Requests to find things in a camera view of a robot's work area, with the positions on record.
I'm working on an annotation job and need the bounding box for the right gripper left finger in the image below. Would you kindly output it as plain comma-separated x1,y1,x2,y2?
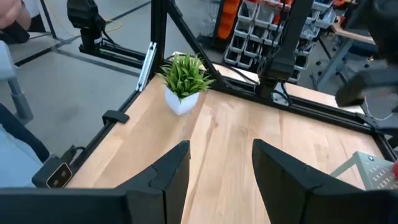
116,139,192,224

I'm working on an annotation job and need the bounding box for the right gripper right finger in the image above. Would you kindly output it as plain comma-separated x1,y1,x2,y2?
252,138,323,224

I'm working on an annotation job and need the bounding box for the wooden workbench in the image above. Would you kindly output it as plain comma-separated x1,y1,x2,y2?
310,21,379,91

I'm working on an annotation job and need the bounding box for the pale green perforated metal shelf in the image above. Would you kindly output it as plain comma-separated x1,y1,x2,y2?
330,151,398,191

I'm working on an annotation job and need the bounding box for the green plant in white pot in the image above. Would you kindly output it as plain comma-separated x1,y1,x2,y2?
157,52,216,116

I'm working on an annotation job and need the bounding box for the light blue office chair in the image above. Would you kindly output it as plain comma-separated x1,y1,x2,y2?
0,103,51,189

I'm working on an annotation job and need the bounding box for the grey chair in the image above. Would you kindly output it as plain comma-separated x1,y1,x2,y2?
0,40,34,125

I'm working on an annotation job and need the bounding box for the person's hand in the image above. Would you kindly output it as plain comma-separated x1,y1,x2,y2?
0,0,32,30

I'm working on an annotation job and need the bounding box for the black frame clamp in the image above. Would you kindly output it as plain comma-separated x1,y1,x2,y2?
101,110,130,125

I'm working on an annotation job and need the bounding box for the black camera cable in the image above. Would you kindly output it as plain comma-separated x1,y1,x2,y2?
60,144,86,164

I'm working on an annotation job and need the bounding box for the black table-level camera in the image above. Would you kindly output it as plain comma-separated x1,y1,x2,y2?
30,155,74,189

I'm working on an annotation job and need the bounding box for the silver frame bracket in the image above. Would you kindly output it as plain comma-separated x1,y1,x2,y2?
136,41,157,93

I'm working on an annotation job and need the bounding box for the neighbouring rig black frame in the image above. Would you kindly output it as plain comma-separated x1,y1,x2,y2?
77,43,147,70

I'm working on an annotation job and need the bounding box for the black aluminium table frame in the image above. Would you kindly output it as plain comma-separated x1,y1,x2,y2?
67,0,398,181

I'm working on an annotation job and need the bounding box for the yellow floor cable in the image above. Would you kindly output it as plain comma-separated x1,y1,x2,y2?
104,19,123,33

